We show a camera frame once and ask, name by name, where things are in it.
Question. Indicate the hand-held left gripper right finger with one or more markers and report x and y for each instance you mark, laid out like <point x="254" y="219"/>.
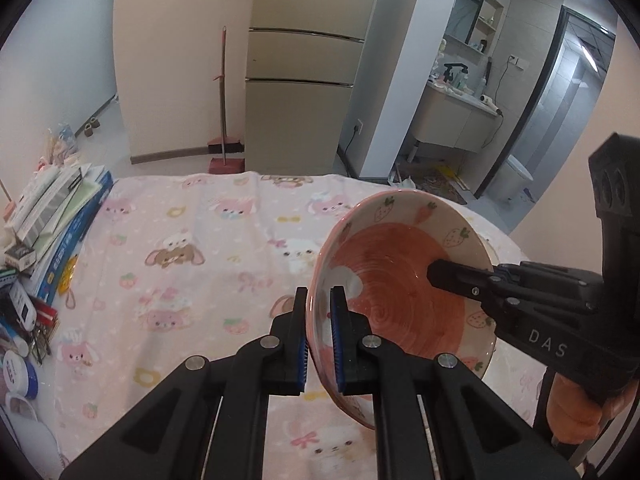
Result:
<point x="336" y="345"/>

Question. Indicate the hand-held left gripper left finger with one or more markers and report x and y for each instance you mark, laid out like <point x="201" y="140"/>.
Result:
<point x="301" y="365"/>

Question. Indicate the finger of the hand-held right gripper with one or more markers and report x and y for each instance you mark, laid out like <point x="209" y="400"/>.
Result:
<point x="460" y="280"/>

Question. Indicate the pink strawberry print bowl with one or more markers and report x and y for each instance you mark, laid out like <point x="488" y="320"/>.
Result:
<point x="395" y="270"/>

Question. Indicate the person's right hand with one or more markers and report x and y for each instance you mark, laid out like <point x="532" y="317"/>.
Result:
<point x="570" y="405"/>

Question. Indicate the patterned bathroom mat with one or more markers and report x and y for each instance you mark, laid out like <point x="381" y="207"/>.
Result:
<point x="440" y="182"/>

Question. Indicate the pink cartoon print tablecloth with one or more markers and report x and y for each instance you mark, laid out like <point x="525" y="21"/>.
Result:
<point x="200" y="270"/>

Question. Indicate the beige vanity cabinet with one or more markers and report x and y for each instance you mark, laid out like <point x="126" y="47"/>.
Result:
<point x="450" y="120"/>

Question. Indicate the white hair dryer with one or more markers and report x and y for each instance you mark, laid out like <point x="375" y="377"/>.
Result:
<point x="490" y="102"/>

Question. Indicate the black faucet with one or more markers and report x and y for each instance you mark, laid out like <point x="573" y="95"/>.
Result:
<point x="452" y="72"/>

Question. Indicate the white figurine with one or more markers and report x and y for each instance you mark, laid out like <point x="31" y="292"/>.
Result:
<point x="440" y="57"/>

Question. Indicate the beige three-door fridge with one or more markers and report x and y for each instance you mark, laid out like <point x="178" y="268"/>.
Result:
<point x="300" y="90"/>

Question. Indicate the bunch of keys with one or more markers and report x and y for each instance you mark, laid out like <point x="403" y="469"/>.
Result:
<point x="41" y="342"/>

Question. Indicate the stack of books and boxes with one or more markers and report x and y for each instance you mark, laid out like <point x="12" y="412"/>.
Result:
<point x="65" y="250"/>

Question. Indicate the red broom and dustpan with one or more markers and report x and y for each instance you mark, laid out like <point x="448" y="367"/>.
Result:
<point x="223" y="105"/>

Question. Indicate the bathroom mirror cabinet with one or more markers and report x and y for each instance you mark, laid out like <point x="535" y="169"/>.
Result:
<point x="475" y="15"/>

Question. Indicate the pale green flat box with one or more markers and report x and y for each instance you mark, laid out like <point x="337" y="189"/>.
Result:
<point x="75" y="207"/>

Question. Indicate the white jar with blue label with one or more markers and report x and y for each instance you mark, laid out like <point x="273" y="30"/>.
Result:
<point x="20" y="374"/>

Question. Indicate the white mug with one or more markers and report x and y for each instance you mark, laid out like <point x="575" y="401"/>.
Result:
<point x="25" y="427"/>

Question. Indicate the white and grey carton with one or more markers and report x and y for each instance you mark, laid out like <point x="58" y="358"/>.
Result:
<point x="47" y="192"/>

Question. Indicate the clear snack packet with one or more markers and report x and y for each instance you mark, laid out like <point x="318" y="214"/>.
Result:
<point x="62" y="145"/>

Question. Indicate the white wall socket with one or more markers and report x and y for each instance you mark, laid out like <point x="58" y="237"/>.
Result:
<point x="357" y="125"/>
<point x="515" y="61"/>

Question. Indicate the black door frame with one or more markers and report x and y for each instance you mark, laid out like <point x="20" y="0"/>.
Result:
<point x="545" y="100"/>

